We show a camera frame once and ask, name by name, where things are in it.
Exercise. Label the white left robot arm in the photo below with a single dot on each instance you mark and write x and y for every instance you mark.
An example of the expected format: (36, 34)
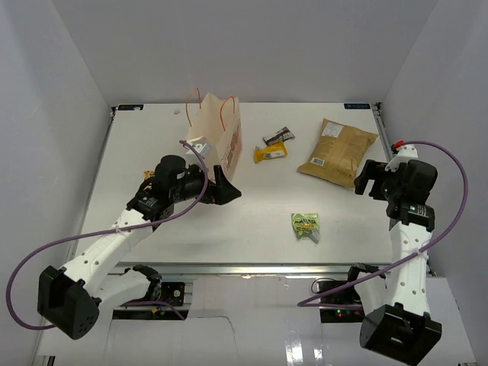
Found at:
(70, 297)

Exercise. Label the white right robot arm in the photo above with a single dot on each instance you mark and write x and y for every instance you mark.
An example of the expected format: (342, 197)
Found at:
(397, 322)

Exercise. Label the left blue table label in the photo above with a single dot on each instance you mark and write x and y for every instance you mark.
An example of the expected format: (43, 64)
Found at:
(130, 107)

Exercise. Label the yellow snack bar wrapper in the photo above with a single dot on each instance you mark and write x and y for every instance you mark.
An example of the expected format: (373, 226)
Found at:
(273, 151)

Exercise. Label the green Himalaya candy packet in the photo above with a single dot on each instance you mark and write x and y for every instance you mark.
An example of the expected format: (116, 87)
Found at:
(306, 225)

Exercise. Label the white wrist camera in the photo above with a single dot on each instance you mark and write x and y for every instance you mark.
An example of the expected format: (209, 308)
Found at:
(402, 153)
(201, 148)

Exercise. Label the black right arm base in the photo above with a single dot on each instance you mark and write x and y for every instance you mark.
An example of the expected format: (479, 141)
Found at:
(348, 297)

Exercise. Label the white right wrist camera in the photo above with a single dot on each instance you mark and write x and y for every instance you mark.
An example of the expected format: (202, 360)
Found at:
(402, 153)

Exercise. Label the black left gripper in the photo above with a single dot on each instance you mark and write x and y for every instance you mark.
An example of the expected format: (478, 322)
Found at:
(222, 191)

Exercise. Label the beige paper gift bag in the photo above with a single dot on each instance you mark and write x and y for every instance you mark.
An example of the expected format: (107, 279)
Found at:
(218, 123)

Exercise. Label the yellow M&M's candy pack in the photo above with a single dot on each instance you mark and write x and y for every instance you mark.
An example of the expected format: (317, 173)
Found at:
(148, 174)

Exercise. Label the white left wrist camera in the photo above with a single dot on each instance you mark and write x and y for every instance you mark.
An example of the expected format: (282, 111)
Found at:
(201, 148)

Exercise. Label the large tan chip bag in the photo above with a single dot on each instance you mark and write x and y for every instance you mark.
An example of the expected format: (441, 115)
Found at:
(338, 153)

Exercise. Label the aluminium table front rail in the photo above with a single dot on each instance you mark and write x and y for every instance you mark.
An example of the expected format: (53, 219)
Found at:
(198, 269)

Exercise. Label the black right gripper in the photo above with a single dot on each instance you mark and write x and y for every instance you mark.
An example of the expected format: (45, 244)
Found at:
(372, 170)

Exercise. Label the brown chocolate bar wrapper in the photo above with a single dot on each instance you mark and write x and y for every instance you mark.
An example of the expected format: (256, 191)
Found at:
(282, 135)

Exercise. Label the right blue table label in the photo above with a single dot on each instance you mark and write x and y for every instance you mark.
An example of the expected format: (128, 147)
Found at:
(357, 106)

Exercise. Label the blue table label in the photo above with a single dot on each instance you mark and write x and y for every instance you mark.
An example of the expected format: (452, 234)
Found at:
(357, 106)
(130, 107)

